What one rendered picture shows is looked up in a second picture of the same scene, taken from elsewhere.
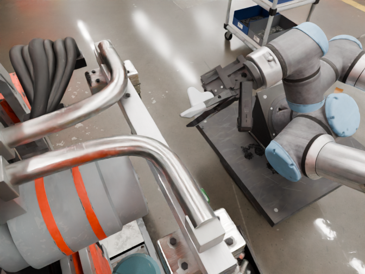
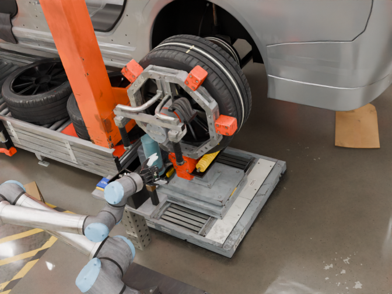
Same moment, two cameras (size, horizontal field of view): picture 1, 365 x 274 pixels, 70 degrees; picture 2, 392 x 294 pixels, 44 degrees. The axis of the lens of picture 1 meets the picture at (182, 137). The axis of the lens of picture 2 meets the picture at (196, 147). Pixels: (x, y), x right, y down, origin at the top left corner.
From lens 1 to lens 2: 2.49 m
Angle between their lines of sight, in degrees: 87
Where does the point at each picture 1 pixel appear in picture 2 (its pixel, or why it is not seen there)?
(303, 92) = not seen: hidden behind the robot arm
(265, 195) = (132, 269)
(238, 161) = (160, 281)
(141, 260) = (149, 140)
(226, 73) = (147, 172)
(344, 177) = not seen: hidden behind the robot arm
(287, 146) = (119, 240)
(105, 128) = not seen: outside the picture
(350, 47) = (92, 219)
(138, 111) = (150, 117)
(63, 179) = (164, 111)
